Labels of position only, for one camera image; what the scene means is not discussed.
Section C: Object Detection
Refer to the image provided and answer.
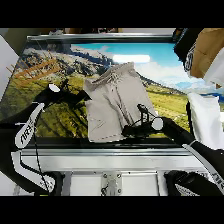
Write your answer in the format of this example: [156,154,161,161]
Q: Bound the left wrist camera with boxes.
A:
[59,78,71,95]

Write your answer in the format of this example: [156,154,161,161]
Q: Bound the brown garment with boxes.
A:
[191,28,224,80]

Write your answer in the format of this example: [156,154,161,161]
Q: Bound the black garment with white print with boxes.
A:
[172,28,205,80]

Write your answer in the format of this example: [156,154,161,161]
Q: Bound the beige shorts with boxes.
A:
[82,61,158,144]

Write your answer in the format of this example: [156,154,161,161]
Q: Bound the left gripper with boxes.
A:
[64,89,93,108]

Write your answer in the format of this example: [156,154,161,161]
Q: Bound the black cable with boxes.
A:
[32,132,52,195]

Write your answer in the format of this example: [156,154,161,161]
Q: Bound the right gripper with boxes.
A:
[121,123,153,139]

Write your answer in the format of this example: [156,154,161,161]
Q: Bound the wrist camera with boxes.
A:
[136,103,157,130]
[59,78,71,95]

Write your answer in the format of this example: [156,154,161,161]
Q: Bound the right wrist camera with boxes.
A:
[136,103,157,130]

